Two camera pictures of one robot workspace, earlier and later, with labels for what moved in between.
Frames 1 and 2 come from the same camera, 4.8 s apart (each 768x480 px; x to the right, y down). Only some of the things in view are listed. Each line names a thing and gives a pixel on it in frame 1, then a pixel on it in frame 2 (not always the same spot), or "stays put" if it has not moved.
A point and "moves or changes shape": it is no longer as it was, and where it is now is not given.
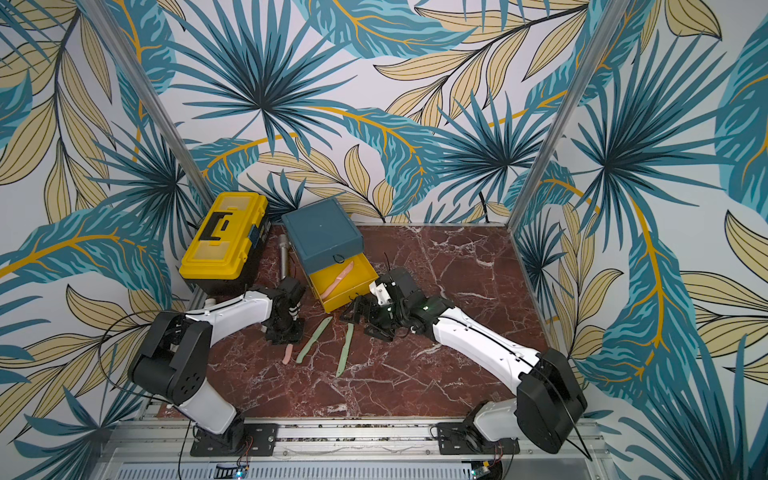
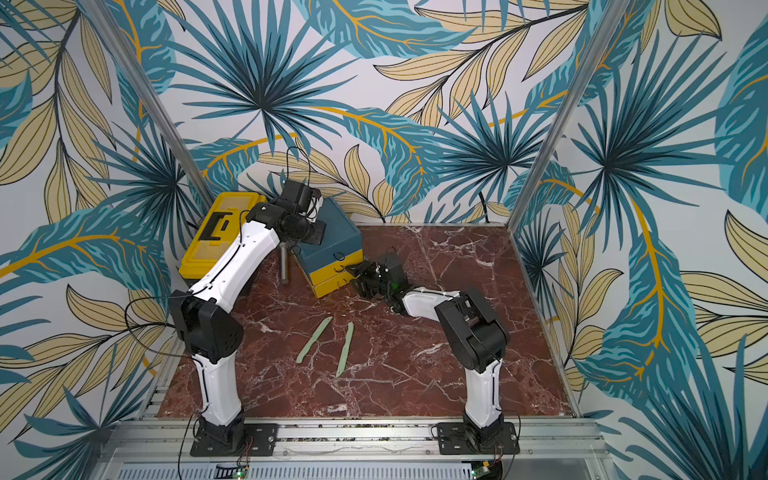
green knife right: (350, 329) stays put
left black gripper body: (285, 331) → (310, 232)
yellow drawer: (338, 285) moves or changes shape
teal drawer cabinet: (322, 234) stays put
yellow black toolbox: (223, 257) stays put
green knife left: (321, 331) stays put
